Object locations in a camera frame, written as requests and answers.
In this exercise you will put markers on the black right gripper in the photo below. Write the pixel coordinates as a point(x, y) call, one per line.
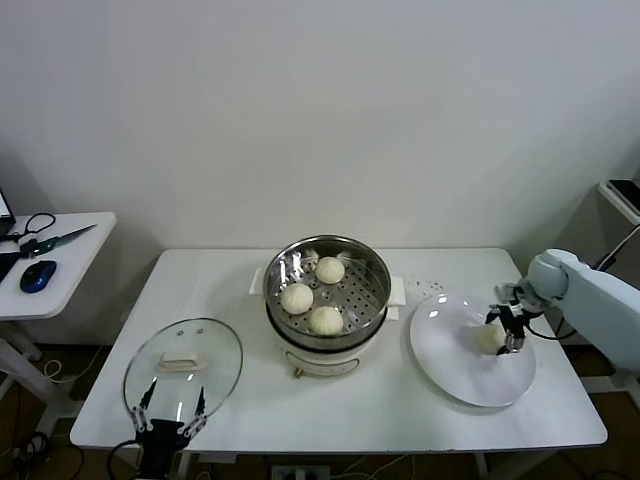
point(514, 320)

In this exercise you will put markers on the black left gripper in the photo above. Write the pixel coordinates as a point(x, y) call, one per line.
point(157, 445)

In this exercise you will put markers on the white steamed baozi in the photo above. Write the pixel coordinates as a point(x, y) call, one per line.
point(330, 270)
point(487, 340)
point(326, 320)
point(297, 298)

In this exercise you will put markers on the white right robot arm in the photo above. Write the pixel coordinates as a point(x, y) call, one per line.
point(590, 305)

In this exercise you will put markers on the stainless steel steamer basket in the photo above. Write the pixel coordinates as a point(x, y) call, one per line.
point(360, 300)

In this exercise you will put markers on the white round plate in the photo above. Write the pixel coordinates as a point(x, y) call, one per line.
point(450, 360)

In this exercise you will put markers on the white power strip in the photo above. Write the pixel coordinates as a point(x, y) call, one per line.
point(300, 472)

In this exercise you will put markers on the white electric cooker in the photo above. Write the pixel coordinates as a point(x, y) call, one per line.
point(325, 362)

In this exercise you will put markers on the white side table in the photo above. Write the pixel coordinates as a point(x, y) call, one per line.
point(70, 280)

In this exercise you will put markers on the white side stand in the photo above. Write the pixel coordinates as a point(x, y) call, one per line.
point(607, 192)

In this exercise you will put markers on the blue computer mouse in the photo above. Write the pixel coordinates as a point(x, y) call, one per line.
point(38, 276)

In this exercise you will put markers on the black laptop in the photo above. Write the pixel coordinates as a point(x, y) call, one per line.
point(6, 260)

